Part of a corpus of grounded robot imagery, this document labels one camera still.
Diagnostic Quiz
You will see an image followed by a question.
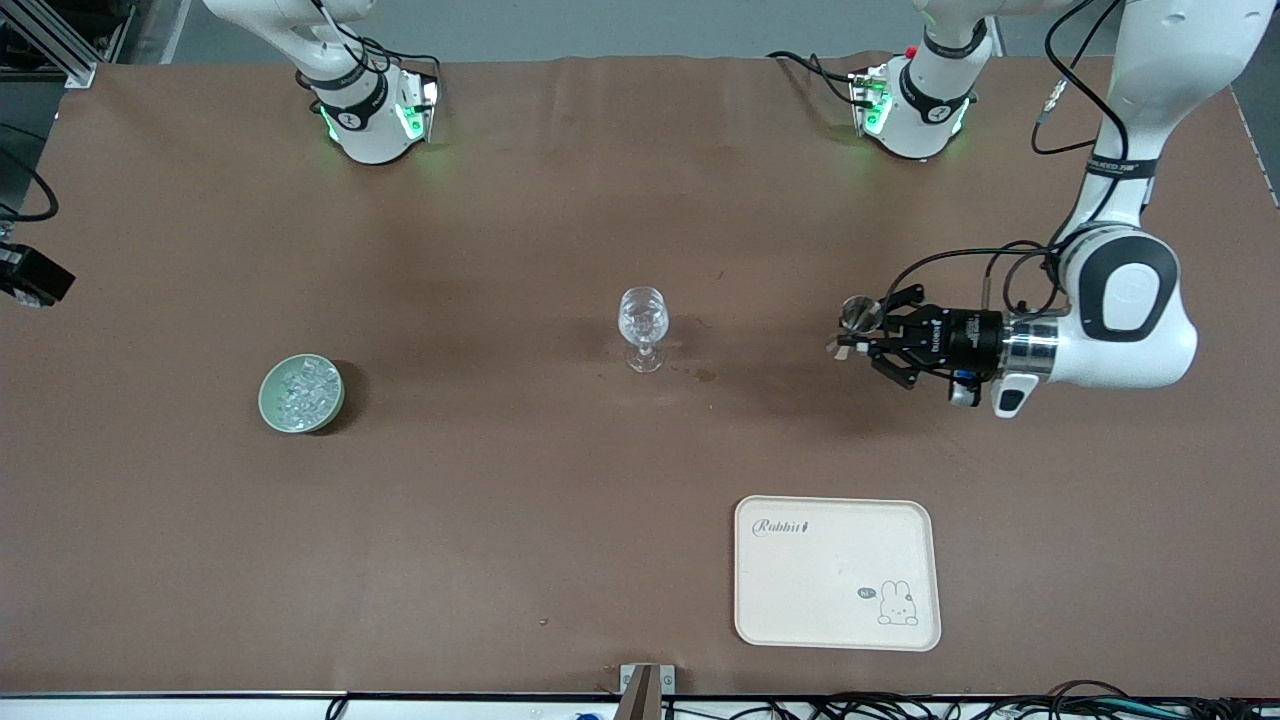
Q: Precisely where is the steel double jigger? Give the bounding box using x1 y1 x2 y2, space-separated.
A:
826 294 883 363

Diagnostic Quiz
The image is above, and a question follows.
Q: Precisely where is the clear wine glass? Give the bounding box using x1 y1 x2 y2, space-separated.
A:
618 287 669 374

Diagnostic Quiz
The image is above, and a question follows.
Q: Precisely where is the white rabbit print tray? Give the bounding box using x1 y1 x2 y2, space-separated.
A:
733 495 943 653

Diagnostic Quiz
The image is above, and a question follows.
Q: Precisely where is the pale green bowl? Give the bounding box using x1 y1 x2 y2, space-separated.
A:
258 354 346 435

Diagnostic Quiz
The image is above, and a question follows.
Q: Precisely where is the aluminium frame extrusion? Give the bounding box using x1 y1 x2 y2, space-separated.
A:
0 0 101 91

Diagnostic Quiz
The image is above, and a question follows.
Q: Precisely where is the black base cable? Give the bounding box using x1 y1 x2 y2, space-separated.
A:
310 0 443 81
765 50 861 106

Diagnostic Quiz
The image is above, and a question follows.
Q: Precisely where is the tangled cable bundle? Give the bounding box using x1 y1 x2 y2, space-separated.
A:
800 680 1280 720

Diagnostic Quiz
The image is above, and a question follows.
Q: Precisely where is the camera mount post bracket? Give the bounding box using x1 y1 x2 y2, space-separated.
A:
618 663 676 720

